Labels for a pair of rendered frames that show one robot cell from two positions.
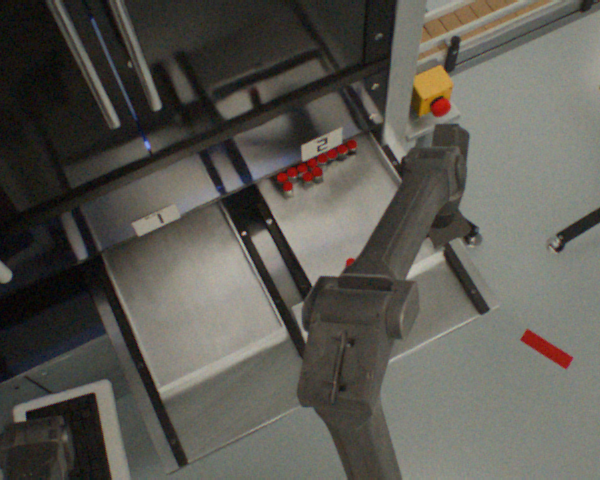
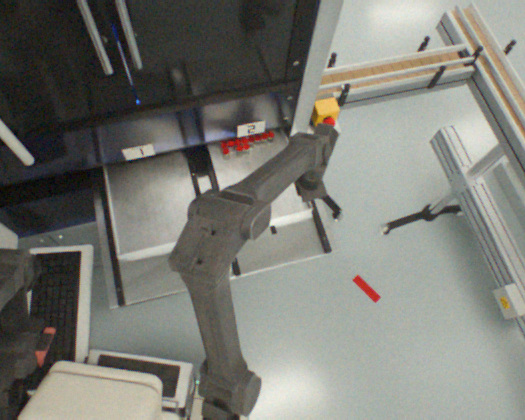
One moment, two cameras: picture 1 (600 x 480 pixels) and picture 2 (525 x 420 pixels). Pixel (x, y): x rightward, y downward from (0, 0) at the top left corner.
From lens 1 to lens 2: 20 cm
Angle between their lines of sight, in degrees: 0
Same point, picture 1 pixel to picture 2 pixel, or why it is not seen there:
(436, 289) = (302, 232)
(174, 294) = (142, 201)
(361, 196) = not seen: hidden behind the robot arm
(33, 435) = (3, 258)
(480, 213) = (345, 202)
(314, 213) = (239, 171)
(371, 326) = (229, 224)
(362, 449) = (208, 309)
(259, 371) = not seen: hidden behind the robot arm
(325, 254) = not seen: hidden behind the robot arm
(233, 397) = (163, 271)
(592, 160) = (417, 186)
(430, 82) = (325, 106)
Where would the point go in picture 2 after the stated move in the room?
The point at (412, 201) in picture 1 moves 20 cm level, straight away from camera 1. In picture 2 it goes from (286, 158) to (326, 81)
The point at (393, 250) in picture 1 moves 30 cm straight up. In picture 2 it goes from (262, 182) to (281, 52)
